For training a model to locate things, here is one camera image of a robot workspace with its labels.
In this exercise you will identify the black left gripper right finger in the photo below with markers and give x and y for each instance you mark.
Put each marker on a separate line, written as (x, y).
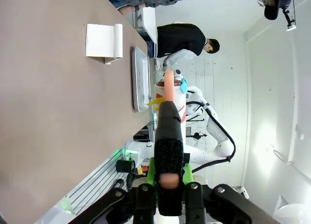
(195, 204)

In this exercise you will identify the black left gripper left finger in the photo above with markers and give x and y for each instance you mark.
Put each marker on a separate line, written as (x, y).
(145, 204)

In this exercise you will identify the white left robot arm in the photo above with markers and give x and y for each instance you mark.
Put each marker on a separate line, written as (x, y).
(295, 214)

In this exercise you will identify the grey-sleeved left forearm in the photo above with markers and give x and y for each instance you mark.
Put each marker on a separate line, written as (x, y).
(155, 3)

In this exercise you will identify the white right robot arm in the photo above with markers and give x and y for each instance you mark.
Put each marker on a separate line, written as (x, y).
(215, 130)

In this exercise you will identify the person's left hand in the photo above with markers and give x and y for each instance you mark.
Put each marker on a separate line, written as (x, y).
(126, 9)

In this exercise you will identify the yellow emergency stop button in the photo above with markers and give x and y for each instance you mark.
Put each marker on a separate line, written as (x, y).
(142, 170)

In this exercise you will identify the black cylinder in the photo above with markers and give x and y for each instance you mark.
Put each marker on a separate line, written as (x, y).
(125, 166)

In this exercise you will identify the yellow paper scrap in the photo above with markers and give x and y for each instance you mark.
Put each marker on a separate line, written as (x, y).
(154, 103)

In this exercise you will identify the blue paper scrap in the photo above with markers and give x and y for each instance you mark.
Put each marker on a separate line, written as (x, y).
(184, 86)

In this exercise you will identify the silver metal tray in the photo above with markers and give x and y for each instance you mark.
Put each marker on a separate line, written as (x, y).
(139, 75)

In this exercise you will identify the bystander in black sweater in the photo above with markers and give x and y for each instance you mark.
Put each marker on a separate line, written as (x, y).
(179, 39)

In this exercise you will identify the large white table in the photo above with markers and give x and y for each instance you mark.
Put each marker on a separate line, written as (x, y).
(149, 24)

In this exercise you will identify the black wristwatch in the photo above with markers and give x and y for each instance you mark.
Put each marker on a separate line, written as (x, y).
(137, 7)

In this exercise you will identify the black cap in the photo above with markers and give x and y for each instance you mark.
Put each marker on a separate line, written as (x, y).
(277, 5)

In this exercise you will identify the slotted aluminium base plate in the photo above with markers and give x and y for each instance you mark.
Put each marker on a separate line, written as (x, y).
(97, 182)

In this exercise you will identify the white camera on black arm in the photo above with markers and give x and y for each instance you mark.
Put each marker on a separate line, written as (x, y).
(290, 24)

